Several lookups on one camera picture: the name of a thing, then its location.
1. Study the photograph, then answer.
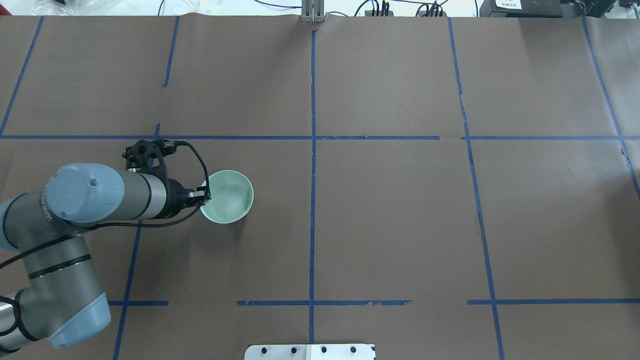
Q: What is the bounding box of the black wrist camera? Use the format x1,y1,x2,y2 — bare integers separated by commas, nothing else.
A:
122,139,178,178

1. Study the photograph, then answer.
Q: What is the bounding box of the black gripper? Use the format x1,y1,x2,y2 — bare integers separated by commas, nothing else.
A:
165,178,211,219

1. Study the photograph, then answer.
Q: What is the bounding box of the aluminium frame post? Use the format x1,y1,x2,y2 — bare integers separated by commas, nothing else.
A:
300,0,327,23

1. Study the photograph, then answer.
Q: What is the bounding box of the mint green bowl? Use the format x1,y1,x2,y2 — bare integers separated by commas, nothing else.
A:
199,170,255,224

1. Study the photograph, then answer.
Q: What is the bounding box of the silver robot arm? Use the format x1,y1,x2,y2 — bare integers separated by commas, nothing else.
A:
1,162,211,357

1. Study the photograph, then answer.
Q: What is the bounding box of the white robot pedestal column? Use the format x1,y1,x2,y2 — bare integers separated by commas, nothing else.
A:
244,343,377,360

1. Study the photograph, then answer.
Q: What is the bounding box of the black computer box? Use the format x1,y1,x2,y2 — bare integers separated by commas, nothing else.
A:
479,0,613,18

